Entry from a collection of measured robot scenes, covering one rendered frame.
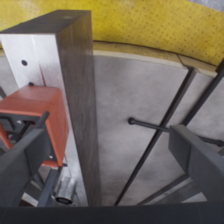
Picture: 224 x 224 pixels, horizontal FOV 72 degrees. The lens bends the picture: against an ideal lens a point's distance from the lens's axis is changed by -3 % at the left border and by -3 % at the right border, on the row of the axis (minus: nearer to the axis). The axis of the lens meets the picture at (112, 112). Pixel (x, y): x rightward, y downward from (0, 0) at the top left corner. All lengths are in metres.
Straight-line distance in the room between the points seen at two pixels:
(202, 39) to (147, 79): 0.47
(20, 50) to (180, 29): 0.88
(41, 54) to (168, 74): 0.59
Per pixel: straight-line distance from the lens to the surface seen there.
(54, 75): 0.43
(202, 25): 1.13
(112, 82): 0.83
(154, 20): 1.05
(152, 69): 0.80
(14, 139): 0.36
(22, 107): 0.37
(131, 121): 0.93
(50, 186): 0.34
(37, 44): 0.41
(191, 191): 1.53
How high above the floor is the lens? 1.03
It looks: 50 degrees down
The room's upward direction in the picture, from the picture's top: 171 degrees counter-clockwise
